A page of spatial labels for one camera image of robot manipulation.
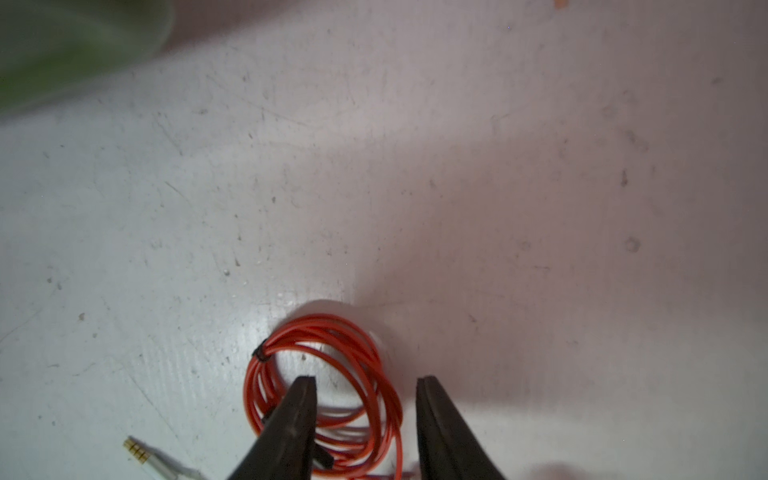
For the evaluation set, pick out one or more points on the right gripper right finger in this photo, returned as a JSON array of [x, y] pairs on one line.
[[447, 447]]

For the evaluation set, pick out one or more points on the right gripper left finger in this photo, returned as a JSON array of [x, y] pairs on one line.
[[284, 449]]

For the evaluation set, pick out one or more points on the red earphones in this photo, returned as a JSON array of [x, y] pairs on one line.
[[358, 430]]

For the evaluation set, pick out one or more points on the green drawer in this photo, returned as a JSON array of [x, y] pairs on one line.
[[48, 47]]

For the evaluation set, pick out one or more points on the white earphones right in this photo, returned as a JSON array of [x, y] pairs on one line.
[[157, 464]]

